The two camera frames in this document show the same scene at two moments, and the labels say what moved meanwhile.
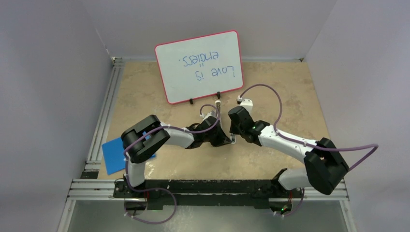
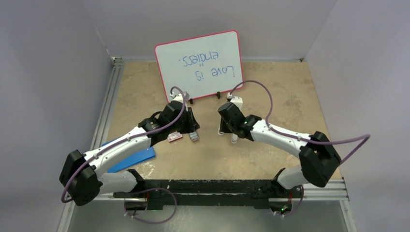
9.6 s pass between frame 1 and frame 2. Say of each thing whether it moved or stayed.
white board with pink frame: stayed
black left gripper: moved
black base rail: stayed
